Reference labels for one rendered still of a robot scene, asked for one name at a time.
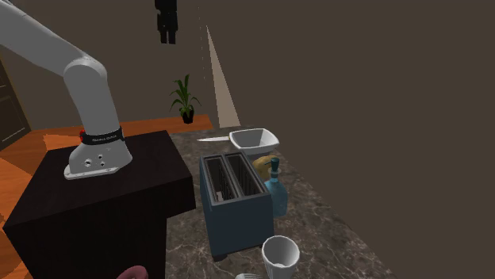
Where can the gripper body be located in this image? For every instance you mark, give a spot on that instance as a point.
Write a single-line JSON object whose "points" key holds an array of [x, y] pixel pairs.
{"points": [[166, 13]]}

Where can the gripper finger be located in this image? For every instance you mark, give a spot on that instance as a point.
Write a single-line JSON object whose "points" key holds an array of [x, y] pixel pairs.
{"points": [[164, 36], [172, 36]]}

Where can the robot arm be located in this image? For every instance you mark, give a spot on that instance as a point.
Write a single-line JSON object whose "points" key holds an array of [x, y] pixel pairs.
{"points": [[89, 100]]}

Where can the green plant in black pot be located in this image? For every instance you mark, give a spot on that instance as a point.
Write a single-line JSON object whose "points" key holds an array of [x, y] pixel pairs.
{"points": [[185, 98]]}

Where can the silver knife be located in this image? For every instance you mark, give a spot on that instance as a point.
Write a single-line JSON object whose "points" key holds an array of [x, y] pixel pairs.
{"points": [[212, 138]]}

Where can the white square bowl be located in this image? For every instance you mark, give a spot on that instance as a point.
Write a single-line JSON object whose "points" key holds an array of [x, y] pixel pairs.
{"points": [[253, 140]]}

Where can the dark robot stand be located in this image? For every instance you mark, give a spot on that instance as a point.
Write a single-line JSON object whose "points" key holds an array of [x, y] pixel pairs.
{"points": [[116, 201]]}

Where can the dark brown door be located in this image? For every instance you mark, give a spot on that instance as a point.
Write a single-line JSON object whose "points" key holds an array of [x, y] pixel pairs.
{"points": [[11, 116]]}

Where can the blue soap dispenser bottle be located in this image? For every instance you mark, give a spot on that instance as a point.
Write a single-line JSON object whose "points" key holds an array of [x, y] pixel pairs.
{"points": [[277, 197]]}

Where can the dark blue toaster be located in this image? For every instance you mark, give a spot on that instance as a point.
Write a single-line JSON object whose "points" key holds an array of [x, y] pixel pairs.
{"points": [[239, 220]]}

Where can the pink rounded object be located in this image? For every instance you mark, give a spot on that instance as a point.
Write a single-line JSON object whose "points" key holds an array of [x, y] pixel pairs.
{"points": [[133, 273]]}

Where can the white cup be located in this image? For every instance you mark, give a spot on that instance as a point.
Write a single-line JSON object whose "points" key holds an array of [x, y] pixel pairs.
{"points": [[280, 259]]}

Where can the white ribbed object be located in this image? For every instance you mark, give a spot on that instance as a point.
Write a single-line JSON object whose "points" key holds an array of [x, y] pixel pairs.
{"points": [[249, 276]]}

